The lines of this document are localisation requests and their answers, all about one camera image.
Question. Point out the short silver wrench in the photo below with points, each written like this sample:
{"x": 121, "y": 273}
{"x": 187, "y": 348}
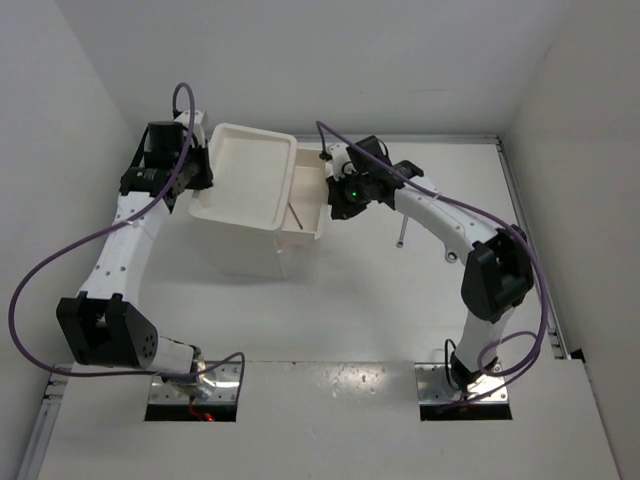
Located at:
{"x": 402, "y": 234}

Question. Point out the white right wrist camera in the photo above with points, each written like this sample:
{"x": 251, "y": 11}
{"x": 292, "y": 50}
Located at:
{"x": 340, "y": 163}

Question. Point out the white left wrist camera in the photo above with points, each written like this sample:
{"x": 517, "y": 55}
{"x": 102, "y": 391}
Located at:
{"x": 200, "y": 120}

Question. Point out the long silver ratchet wrench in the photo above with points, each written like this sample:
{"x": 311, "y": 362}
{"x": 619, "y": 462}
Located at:
{"x": 450, "y": 255}

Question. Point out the white drawer cabinet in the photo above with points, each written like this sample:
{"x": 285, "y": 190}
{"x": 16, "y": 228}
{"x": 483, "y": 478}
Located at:
{"x": 240, "y": 218}

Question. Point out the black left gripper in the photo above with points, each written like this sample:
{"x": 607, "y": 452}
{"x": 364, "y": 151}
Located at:
{"x": 206, "y": 177}

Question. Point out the blue handle screwdriver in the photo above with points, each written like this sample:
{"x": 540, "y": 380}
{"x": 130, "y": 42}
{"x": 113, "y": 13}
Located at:
{"x": 295, "y": 216}

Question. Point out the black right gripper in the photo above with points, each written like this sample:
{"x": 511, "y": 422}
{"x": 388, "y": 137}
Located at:
{"x": 341, "y": 208}

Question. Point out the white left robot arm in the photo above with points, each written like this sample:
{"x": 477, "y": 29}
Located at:
{"x": 102, "y": 323}

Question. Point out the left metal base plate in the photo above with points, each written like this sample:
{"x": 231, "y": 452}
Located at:
{"x": 217, "y": 387}

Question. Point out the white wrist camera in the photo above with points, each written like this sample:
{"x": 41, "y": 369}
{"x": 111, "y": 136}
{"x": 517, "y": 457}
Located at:
{"x": 200, "y": 120}
{"x": 340, "y": 163}

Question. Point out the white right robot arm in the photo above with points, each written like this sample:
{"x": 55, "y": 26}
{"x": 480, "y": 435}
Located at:
{"x": 497, "y": 271}

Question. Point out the white top drawer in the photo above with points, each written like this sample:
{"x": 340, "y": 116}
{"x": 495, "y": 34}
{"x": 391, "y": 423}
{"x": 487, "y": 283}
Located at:
{"x": 308, "y": 196}

